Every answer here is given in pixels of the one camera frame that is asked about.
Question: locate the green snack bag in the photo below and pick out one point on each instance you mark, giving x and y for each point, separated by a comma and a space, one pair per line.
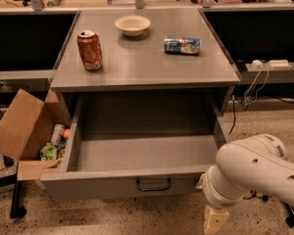
48, 152

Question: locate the black drawer handle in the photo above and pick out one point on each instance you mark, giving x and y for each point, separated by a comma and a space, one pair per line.
153, 185

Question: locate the grey cabinet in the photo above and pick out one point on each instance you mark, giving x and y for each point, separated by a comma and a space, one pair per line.
141, 64

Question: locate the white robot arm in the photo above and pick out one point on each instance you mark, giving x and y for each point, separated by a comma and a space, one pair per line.
258, 163

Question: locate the white bowl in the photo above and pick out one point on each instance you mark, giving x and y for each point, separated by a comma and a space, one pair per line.
132, 25

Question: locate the orange fruit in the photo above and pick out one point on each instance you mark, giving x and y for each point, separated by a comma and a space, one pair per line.
66, 133

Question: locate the black stand leg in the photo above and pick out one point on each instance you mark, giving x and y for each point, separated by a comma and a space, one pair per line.
290, 218
17, 208

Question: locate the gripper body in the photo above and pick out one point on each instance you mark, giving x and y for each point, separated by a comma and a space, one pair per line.
218, 195

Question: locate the blue crushed can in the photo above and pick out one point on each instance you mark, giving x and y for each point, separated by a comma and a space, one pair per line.
187, 46

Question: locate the black stand leg right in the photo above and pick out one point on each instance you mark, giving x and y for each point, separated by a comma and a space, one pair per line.
290, 218

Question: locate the black stand leg left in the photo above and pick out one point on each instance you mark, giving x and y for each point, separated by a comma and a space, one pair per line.
17, 208

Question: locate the grey top drawer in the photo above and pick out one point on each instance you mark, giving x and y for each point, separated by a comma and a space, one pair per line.
118, 138

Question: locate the cardboard box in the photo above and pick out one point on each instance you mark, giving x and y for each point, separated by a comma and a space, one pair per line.
26, 128

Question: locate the red soda can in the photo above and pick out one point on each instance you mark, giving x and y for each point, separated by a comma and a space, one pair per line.
89, 49

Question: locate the silver can in box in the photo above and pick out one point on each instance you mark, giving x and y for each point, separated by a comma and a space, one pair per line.
57, 134

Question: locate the white power strip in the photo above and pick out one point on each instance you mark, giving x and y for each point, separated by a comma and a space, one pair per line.
272, 64

